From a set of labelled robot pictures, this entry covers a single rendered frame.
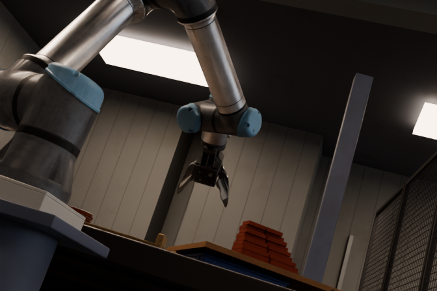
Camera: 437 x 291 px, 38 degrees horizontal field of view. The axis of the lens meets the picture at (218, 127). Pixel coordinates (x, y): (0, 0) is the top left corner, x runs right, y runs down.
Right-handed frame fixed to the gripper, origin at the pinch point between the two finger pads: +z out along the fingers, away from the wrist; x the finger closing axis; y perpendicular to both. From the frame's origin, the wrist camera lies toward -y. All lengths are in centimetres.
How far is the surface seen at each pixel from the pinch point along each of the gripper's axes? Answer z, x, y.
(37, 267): -25, -12, 85
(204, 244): 13.8, 3.9, 1.5
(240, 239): 30.7, 11.9, -35.9
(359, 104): 11, 50, -179
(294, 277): 20.6, 33.1, -6.0
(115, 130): 189, -174, -450
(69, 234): -33, -7, 85
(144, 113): 167, -149, -465
